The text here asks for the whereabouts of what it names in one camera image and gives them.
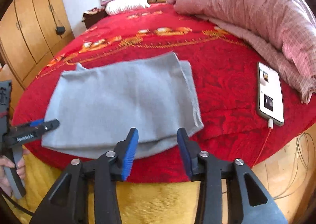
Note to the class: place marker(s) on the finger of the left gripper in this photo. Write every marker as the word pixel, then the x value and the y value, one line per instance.
pixel 35 123
pixel 23 134

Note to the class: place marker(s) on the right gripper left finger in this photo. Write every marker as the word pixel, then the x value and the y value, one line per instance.
pixel 67 199

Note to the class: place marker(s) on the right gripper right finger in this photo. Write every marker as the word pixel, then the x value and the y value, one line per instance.
pixel 248 200

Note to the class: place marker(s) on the person's left hand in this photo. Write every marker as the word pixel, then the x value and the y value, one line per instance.
pixel 13 172

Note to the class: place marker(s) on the yellow fuzzy blanket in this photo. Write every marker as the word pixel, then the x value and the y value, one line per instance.
pixel 138 203

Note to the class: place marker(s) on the wooden wardrobe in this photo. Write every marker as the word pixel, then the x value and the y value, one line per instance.
pixel 29 41

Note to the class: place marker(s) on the small black hanging bag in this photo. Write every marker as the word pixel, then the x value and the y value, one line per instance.
pixel 60 30

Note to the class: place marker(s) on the white smartphone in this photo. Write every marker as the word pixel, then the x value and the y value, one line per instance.
pixel 270 98

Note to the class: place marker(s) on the dark wooden nightstand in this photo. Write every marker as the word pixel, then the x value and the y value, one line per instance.
pixel 91 19

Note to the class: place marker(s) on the cloth on nightstand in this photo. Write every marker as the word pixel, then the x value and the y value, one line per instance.
pixel 94 11

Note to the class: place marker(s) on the lower white pillow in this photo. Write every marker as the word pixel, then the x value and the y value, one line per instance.
pixel 119 6

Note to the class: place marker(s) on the pink checkered quilt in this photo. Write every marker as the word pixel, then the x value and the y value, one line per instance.
pixel 281 31

